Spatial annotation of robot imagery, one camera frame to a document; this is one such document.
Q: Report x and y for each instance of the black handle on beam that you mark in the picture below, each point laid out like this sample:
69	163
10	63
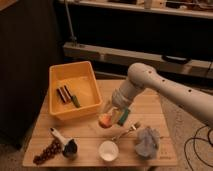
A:
175	59

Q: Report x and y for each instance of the grey crumpled cloth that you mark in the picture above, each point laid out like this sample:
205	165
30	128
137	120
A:
148	143

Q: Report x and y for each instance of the yellow plastic bin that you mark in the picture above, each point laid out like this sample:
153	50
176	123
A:
79	78

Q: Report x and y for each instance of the brown striped block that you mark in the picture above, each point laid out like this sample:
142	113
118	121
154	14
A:
63	95

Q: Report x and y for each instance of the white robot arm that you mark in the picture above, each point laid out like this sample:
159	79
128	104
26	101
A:
141	76

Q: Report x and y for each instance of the wooden table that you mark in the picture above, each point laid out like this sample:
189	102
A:
146	110

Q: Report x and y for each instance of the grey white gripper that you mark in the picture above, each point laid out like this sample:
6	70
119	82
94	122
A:
119	101

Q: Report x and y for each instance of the metal pole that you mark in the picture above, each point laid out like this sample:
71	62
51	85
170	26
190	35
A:
72	35

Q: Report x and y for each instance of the green handled tool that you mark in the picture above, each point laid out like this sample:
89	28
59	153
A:
75	101

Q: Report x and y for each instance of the grey shelf beam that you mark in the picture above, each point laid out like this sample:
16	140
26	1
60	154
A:
125	57

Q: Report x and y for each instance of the orange apple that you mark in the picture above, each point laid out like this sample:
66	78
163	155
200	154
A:
105	121

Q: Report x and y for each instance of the dark grape bunch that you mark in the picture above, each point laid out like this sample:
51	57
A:
48	153

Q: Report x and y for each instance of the green sponge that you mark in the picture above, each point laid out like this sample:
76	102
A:
124	117

